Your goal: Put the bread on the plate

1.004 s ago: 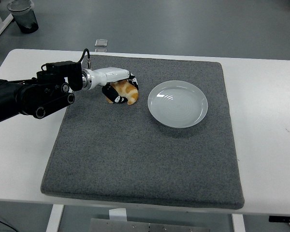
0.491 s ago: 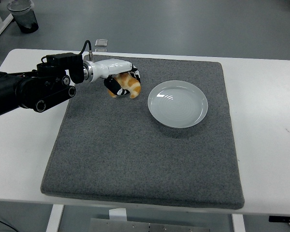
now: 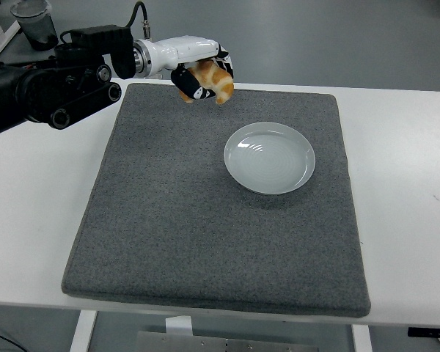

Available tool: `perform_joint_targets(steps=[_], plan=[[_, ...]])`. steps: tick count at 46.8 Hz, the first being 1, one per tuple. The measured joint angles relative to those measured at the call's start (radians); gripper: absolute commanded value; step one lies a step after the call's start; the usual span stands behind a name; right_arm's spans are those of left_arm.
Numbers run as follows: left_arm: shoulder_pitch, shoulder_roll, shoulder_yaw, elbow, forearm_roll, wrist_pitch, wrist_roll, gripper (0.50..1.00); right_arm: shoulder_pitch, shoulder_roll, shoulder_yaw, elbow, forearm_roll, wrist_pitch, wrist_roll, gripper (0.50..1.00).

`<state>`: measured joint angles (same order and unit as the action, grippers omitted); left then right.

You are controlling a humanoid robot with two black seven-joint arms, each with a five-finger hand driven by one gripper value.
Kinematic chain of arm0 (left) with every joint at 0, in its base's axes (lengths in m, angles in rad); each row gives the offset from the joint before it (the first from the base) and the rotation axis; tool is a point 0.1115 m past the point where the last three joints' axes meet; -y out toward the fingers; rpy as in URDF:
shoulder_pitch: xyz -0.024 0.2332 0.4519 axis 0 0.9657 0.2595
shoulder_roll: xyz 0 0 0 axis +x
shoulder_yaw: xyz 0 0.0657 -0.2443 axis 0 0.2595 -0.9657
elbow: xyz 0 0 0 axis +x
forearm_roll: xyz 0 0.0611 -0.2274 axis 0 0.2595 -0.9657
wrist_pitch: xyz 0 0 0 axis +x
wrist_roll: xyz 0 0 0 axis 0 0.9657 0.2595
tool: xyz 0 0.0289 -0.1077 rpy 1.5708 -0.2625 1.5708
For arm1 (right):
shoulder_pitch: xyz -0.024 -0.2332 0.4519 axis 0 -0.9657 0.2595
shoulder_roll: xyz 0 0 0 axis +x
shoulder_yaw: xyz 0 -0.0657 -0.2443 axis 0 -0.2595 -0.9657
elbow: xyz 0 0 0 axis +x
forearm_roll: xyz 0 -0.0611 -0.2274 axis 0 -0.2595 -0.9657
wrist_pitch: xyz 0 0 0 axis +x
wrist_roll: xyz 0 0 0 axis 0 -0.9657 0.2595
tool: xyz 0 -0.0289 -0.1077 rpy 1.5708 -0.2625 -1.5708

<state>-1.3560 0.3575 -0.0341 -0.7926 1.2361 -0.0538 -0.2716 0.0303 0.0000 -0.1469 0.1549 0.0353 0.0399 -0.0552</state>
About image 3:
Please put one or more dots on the black table control panel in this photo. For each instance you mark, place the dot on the black table control panel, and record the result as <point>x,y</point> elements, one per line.
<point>430,331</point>

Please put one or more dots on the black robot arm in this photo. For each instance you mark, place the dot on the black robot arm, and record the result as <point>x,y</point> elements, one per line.
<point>40,91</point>

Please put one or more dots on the grey felt mat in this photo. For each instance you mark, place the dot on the grey felt mat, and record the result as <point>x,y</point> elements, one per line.
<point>212,234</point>

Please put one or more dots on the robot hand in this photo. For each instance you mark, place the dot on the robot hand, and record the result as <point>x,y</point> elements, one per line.
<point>183,47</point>

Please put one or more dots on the white furniture frame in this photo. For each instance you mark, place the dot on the white furniture frame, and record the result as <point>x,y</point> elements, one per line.
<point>0,36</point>

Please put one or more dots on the bin with black bag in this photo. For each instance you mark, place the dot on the bin with black bag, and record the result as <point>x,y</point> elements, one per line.
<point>38,29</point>

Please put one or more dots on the round grey plate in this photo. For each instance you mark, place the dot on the round grey plate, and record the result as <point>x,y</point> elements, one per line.
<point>269,157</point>

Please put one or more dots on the white table leg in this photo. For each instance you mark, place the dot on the white table leg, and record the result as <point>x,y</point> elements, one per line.
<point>362,339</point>
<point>82,331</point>

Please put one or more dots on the croissant bread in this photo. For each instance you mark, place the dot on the croissant bread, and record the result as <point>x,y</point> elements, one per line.
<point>221,82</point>

